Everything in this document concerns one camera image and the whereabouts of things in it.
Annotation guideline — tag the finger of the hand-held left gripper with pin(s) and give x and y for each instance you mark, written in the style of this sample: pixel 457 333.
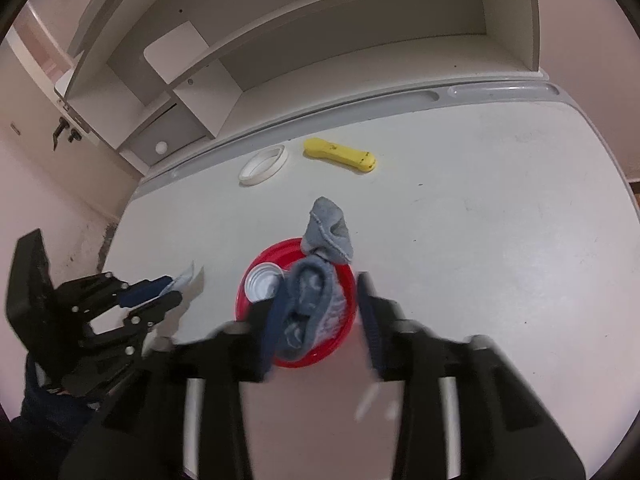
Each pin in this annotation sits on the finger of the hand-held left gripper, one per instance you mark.
pixel 145 290
pixel 160 305

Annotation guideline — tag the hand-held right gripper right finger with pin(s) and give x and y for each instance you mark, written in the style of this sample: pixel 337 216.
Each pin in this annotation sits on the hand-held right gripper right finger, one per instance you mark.
pixel 370 320

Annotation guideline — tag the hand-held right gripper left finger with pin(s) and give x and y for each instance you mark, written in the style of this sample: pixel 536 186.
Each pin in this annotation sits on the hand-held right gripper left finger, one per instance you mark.
pixel 265 340

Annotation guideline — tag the grey sock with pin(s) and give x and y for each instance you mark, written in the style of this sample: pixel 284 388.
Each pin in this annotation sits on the grey sock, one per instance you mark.
pixel 310 300
pixel 327 230

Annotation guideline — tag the red bowl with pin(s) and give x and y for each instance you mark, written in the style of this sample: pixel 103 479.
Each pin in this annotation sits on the red bowl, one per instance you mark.
pixel 267 259

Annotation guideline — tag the person's left forearm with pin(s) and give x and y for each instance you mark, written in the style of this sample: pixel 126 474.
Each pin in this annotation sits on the person's left forearm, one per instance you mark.
pixel 55 410

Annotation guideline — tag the cream door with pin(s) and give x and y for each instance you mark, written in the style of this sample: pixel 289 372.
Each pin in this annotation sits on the cream door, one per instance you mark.
pixel 30 165

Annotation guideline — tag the white drawer knob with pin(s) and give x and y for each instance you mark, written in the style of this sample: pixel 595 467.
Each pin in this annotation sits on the white drawer knob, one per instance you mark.
pixel 161 148

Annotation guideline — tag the grey hutch drawer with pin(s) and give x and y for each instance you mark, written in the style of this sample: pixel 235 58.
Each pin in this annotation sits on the grey hutch drawer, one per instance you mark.
pixel 170 130

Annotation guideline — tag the black door lock knob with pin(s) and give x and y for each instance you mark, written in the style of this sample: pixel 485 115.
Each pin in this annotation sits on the black door lock knob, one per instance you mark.
pixel 75 136

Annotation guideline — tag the yellow plastic tool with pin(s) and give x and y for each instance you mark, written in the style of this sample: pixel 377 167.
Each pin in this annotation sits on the yellow plastic tool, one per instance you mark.
pixel 335 152

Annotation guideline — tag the white grey desk hutch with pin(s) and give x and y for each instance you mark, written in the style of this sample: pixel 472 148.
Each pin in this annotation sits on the white grey desk hutch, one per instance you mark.
pixel 350 50

